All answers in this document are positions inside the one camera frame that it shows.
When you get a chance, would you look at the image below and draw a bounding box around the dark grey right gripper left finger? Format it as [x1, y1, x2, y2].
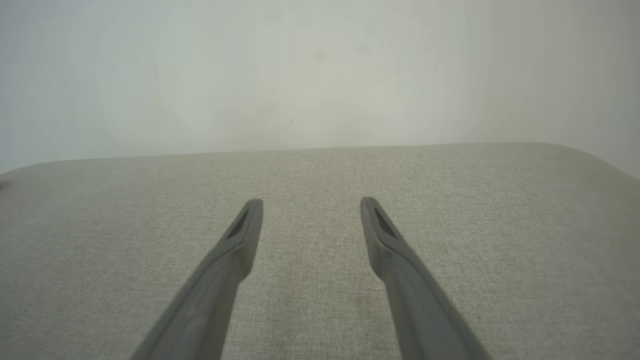
[131, 198, 264, 360]

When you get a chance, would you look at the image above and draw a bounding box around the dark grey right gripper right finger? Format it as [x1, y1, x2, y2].
[360, 196, 493, 360]

